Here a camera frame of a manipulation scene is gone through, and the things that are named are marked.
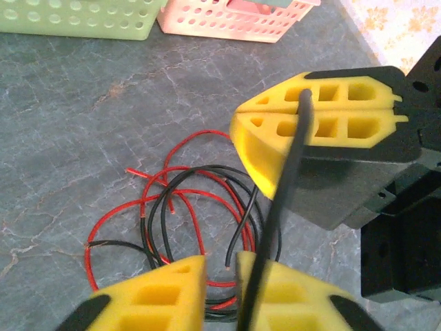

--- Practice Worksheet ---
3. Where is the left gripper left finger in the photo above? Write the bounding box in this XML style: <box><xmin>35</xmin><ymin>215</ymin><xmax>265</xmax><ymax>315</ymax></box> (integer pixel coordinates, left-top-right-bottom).
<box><xmin>54</xmin><ymin>254</ymin><xmax>208</xmax><ymax>331</ymax></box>

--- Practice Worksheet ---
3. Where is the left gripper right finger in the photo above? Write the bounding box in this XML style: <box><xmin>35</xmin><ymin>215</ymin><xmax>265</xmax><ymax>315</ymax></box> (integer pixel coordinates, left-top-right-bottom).
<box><xmin>235</xmin><ymin>250</ymin><xmax>382</xmax><ymax>331</ymax></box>

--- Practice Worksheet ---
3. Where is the thin red cable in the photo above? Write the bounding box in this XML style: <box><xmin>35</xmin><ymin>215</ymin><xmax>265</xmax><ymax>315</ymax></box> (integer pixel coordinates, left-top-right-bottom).
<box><xmin>125</xmin><ymin>129</ymin><xmax>243</xmax><ymax>267</ymax></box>

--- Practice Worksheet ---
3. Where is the wire bundle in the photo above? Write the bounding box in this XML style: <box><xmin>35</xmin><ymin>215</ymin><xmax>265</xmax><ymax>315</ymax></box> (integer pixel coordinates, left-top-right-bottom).
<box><xmin>84</xmin><ymin>165</ymin><xmax>258</xmax><ymax>312</ymax></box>

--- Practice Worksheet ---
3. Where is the pink plastic basket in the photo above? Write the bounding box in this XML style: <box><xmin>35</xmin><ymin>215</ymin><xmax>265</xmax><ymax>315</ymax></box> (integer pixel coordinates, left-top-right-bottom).
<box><xmin>156</xmin><ymin>0</ymin><xmax>322</xmax><ymax>44</ymax></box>

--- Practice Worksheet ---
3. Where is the green plastic basket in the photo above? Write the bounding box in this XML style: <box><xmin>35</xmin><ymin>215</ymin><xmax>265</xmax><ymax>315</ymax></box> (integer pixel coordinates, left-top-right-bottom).
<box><xmin>0</xmin><ymin>0</ymin><xmax>169</xmax><ymax>42</ymax></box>

